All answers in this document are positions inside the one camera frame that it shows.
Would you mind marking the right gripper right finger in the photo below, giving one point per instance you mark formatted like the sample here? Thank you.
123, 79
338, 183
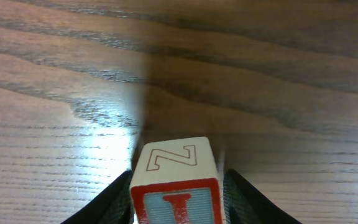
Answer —
244, 204

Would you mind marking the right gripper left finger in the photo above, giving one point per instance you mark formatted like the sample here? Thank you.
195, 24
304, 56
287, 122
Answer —
112, 206

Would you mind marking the red letter I block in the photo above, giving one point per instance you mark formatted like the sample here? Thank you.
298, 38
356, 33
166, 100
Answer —
177, 181

